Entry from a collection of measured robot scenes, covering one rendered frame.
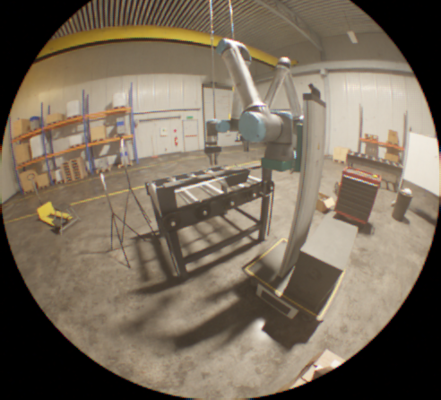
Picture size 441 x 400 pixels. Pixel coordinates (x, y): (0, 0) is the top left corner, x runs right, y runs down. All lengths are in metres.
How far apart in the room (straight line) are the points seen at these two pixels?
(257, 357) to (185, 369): 0.59
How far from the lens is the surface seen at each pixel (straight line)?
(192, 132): 10.99
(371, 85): 11.26
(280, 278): 1.56
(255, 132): 0.74
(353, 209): 3.05
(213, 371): 1.58
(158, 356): 1.68
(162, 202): 1.28
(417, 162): 4.89
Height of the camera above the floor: 1.57
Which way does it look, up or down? 19 degrees down
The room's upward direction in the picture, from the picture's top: 2 degrees counter-clockwise
